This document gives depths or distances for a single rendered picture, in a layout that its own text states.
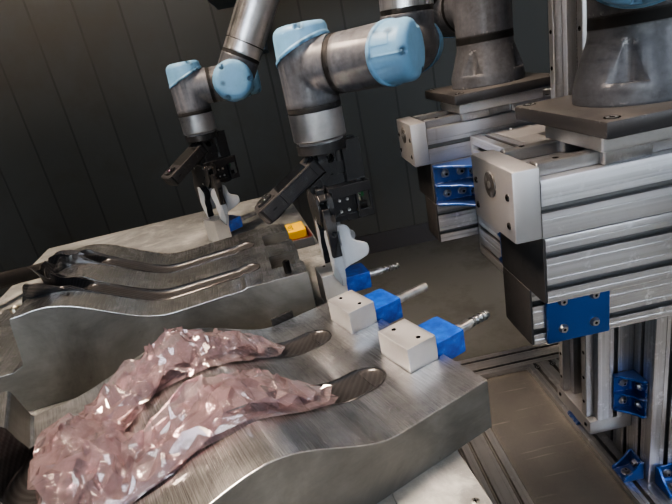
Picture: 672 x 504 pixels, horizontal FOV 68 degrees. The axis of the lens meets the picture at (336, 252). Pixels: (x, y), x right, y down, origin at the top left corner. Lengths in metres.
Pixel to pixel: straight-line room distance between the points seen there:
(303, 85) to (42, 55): 2.52
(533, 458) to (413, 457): 0.89
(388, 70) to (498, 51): 0.53
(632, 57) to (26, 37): 2.84
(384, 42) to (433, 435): 0.43
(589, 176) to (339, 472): 0.43
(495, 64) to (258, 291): 0.69
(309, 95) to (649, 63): 0.39
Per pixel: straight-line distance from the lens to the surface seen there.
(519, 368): 1.59
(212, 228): 1.22
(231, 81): 1.02
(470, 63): 1.14
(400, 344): 0.50
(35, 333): 0.74
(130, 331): 0.72
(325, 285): 0.76
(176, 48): 2.92
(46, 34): 3.11
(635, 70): 0.69
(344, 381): 0.52
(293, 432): 0.42
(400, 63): 0.63
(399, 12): 0.75
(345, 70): 0.65
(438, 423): 0.47
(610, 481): 1.32
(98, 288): 0.78
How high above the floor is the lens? 1.15
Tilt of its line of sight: 21 degrees down
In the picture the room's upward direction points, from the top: 12 degrees counter-clockwise
